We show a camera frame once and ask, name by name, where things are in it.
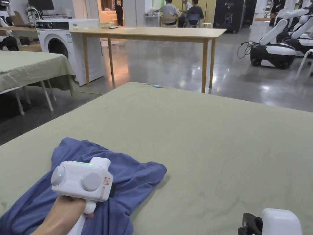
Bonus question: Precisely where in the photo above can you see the low table with green sheet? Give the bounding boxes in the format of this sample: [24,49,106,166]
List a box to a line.
[0,50,80,116]

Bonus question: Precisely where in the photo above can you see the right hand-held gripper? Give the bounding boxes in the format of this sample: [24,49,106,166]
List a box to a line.
[238,208,303,235]

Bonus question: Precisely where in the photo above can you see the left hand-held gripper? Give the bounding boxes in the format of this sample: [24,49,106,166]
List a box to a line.
[50,156,117,235]

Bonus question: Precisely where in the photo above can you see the long wooden table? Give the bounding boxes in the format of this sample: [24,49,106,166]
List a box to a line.
[69,22,228,94]

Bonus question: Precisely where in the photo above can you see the bed with pale green sheet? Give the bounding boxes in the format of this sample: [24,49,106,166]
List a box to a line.
[0,82,313,235]

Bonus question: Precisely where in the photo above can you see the white washing machine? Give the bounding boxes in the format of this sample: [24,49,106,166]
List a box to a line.
[35,19,105,86]

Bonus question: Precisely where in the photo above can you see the black monitor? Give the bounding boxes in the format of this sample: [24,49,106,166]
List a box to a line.
[28,0,55,11]

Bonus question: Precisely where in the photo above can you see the white robot with black base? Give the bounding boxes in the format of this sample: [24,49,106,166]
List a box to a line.
[238,17,298,70]

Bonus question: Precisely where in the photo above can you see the white chair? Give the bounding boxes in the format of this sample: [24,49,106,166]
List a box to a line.
[295,48,313,80]

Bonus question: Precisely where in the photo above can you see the group of people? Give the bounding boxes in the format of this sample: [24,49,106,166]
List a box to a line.
[153,0,205,28]

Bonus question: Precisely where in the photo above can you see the blue shirt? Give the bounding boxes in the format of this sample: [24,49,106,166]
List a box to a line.
[0,137,168,235]

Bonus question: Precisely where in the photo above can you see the person's left hand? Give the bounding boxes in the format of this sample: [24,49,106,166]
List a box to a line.
[45,195,95,235]

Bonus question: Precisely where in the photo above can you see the person's left forearm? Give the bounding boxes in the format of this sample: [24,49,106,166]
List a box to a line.
[29,216,65,235]

